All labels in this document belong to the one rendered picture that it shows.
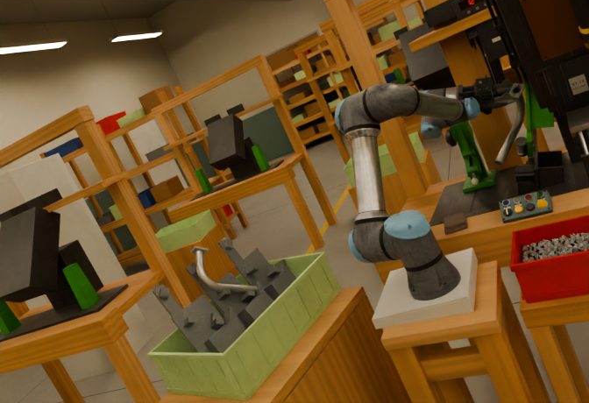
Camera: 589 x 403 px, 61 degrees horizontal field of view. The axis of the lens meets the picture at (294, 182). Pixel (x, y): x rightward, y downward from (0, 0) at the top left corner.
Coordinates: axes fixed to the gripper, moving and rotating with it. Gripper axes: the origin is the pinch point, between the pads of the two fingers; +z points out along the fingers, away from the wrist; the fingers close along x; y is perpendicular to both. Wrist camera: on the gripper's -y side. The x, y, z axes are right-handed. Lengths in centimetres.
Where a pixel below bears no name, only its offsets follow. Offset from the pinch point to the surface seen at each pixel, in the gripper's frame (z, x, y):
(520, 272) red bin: 1, -71, 25
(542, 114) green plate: 7.4, -11.8, 4.3
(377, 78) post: -58, 23, -11
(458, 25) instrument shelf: -20.0, 27.3, 8.9
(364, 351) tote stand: -54, -93, -17
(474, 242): -14, -55, -3
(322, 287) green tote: -68, -73, -6
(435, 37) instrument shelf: -29.2, 25.2, 7.1
